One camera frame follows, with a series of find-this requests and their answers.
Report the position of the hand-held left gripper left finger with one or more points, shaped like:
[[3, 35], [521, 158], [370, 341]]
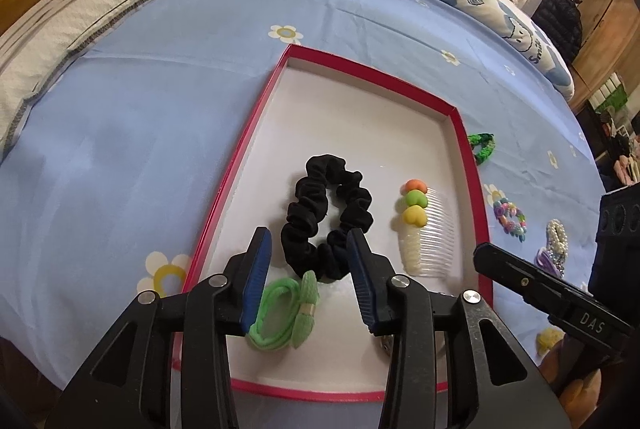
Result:
[[255, 279]]

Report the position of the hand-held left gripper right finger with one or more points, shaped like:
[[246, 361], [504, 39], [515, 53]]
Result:
[[362, 279]]

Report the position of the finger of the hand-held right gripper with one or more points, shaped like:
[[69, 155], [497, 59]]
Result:
[[520, 279]]

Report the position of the purple hair clip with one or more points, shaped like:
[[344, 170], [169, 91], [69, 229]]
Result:
[[547, 261]]

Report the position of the white pearl scrunchie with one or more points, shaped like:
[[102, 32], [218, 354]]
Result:
[[556, 234]]

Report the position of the yellow claw hair clip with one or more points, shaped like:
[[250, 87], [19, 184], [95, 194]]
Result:
[[550, 340]]

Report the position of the black fabric scrunchie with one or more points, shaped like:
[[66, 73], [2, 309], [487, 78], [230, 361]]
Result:
[[300, 209]]

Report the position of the red shallow cardboard box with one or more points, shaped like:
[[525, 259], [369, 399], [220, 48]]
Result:
[[350, 109]]

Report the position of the person's right hand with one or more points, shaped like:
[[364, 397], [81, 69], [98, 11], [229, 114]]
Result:
[[582, 389]]

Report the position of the clear comb with heart beads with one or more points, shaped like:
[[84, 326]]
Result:
[[420, 254]]

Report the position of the green box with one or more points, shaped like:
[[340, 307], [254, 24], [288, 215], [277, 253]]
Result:
[[614, 96]]

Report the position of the wooden wardrobe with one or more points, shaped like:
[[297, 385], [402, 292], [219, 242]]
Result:
[[605, 19]]

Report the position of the black puffer jacket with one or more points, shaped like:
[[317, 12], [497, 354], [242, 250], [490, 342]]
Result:
[[557, 24]]

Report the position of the grey striped pillow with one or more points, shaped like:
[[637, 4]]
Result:
[[75, 19]]

